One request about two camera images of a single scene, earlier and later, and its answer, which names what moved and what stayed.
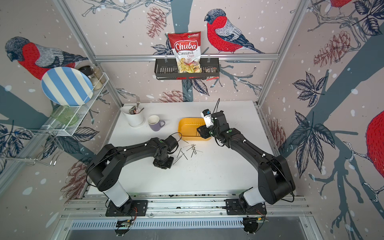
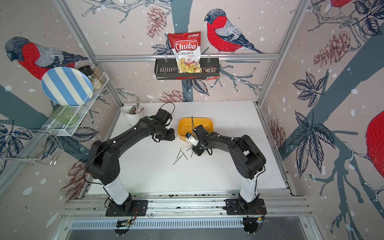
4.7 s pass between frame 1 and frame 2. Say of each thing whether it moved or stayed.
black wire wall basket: stayed
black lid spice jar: stayed
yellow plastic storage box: stayed
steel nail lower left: stayed
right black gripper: moved
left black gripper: moved
